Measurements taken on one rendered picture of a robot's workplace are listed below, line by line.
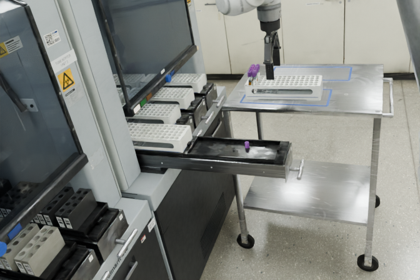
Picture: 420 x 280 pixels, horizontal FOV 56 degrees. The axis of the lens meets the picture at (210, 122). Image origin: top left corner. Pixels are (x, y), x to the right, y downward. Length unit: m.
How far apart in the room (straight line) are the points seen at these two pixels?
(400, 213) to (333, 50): 1.69
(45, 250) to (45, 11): 0.59
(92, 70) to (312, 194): 1.20
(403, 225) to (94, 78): 1.67
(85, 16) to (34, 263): 0.65
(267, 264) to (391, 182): 0.92
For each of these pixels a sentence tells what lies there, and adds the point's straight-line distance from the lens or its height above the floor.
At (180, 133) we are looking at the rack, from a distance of 1.38.
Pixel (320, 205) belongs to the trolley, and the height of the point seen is 0.28.
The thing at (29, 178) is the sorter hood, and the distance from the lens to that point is 1.01.
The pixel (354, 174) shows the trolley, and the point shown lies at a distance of 2.07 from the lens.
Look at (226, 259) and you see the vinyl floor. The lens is 2.06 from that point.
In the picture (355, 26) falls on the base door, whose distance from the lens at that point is 3.49.
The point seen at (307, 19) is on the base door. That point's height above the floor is 0.57.
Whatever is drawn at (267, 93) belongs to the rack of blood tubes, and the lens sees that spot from 1.63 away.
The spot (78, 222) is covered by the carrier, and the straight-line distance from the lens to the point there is 1.17.
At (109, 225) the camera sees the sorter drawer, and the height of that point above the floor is 0.80.
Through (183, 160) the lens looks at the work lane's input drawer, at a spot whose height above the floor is 0.79.
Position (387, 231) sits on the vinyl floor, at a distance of 2.20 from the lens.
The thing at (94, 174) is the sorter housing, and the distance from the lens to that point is 1.21.
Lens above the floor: 1.54
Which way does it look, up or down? 29 degrees down
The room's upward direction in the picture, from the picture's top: 10 degrees counter-clockwise
